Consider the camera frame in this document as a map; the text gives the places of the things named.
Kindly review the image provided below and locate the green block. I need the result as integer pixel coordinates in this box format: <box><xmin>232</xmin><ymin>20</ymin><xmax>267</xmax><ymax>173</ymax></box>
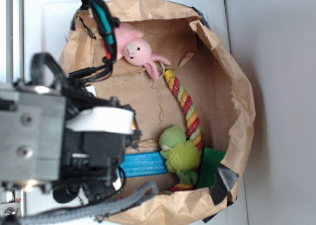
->
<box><xmin>196</xmin><ymin>147</ymin><xmax>226</xmax><ymax>189</ymax></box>

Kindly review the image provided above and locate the multicolour rope toy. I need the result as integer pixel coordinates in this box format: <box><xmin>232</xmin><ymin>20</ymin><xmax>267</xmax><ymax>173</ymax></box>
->
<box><xmin>163</xmin><ymin>70</ymin><xmax>202</xmax><ymax>195</ymax></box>

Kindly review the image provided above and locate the aluminium extrusion rail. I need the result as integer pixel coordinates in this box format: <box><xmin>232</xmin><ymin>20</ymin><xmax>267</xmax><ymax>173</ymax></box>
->
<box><xmin>0</xmin><ymin>0</ymin><xmax>24</xmax><ymax>83</ymax></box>

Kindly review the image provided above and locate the brown paper bag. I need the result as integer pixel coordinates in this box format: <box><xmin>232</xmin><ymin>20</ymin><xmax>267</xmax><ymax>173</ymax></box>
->
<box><xmin>58</xmin><ymin>0</ymin><xmax>255</xmax><ymax>225</ymax></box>

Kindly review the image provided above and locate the green plush frog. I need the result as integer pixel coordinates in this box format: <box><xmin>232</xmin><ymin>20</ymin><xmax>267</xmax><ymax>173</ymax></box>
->
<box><xmin>159</xmin><ymin>125</ymin><xmax>201</xmax><ymax>186</ymax></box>

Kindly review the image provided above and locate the pink plush bunny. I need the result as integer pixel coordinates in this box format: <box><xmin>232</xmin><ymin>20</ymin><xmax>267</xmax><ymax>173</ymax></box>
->
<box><xmin>114</xmin><ymin>22</ymin><xmax>171</xmax><ymax>80</ymax></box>

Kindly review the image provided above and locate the grey braided cable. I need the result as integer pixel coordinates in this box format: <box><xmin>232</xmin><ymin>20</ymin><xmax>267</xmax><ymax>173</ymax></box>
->
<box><xmin>14</xmin><ymin>180</ymin><xmax>158</xmax><ymax>225</ymax></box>

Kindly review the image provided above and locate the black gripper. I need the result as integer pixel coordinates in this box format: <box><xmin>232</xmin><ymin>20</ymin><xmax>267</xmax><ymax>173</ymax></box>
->
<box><xmin>53</xmin><ymin>98</ymin><xmax>142</xmax><ymax>203</ymax></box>

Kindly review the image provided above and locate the red wire bundle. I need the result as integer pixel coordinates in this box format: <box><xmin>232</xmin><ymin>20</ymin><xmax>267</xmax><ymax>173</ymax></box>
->
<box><xmin>66</xmin><ymin>0</ymin><xmax>121</xmax><ymax>64</ymax></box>

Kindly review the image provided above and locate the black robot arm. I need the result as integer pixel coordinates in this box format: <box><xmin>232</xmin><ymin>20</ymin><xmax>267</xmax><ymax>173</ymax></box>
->
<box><xmin>0</xmin><ymin>53</ymin><xmax>141</xmax><ymax>203</ymax></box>

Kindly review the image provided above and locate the blue block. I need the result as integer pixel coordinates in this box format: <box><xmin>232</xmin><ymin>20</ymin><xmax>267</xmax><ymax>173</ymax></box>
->
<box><xmin>120</xmin><ymin>152</ymin><xmax>167</xmax><ymax>178</ymax></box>

